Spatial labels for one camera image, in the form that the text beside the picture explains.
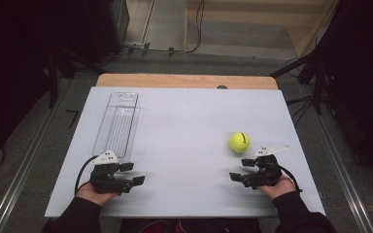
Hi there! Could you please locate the black hanging cable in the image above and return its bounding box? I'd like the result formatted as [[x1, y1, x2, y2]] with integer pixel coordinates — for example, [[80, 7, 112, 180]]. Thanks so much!
[[166, 0, 207, 54]]

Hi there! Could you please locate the metal floor rail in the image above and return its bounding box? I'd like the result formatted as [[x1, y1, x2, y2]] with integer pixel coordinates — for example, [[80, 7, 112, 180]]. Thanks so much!
[[300, 85, 373, 233], [0, 81, 71, 233]]

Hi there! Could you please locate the yellow tennis ball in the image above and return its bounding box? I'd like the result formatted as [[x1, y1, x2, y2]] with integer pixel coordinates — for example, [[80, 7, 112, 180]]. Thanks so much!
[[228, 131, 251, 153]]

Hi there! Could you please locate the person's right hand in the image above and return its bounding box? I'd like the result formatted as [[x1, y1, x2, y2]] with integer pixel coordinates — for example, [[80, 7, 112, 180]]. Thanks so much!
[[257, 173, 297, 200]]

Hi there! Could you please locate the wooden step platform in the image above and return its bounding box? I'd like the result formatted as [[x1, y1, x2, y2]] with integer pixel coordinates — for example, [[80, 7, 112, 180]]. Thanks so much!
[[183, 0, 339, 59]]

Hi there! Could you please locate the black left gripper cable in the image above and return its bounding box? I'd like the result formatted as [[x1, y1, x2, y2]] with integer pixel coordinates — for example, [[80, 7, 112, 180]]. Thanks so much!
[[74, 155, 99, 196]]

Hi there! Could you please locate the black metal stand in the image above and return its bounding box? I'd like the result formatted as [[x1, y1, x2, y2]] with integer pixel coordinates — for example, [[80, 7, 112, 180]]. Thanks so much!
[[43, 42, 108, 110], [270, 48, 331, 116]]

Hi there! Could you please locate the white board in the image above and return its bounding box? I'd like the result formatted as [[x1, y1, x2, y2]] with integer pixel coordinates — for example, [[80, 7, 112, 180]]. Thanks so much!
[[44, 85, 326, 218]]

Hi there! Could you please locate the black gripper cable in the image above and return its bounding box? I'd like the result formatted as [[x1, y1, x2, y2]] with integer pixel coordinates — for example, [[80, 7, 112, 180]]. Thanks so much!
[[74, 155, 99, 196], [278, 164, 304, 194]]

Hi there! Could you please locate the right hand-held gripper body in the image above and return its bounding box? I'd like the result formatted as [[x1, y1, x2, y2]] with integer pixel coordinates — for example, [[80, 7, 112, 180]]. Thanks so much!
[[241, 145, 290, 190]]

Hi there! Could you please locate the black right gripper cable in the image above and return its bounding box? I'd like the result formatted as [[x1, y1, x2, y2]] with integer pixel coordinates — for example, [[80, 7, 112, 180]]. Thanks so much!
[[278, 164, 304, 194]]

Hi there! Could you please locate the black curtain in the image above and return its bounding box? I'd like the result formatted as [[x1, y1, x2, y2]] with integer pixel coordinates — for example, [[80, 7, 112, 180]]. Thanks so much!
[[299, 0, 373, 176], [0, 0, 130, 164]]

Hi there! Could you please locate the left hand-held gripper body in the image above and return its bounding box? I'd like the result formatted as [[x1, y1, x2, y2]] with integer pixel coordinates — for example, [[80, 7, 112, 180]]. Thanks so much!
[[88, 150, 134, 196]]

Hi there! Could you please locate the person's left hand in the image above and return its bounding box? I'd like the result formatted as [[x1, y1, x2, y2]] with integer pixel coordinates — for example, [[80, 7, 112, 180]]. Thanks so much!
[[75, 183, 119, 207]]

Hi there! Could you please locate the wooden table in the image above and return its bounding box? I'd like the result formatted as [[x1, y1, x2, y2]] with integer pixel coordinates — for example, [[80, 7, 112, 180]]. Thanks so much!
[[95, 73, 279, 90]]

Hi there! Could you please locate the clear plastic tray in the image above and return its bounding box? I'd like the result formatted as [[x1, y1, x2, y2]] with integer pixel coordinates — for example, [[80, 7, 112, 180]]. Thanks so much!
[[91, 91, 142, 163]]

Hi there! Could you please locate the person's lap dark clothing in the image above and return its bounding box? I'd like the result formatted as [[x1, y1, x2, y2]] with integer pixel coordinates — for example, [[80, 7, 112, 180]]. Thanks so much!
[[119, 217, 262, 233]]

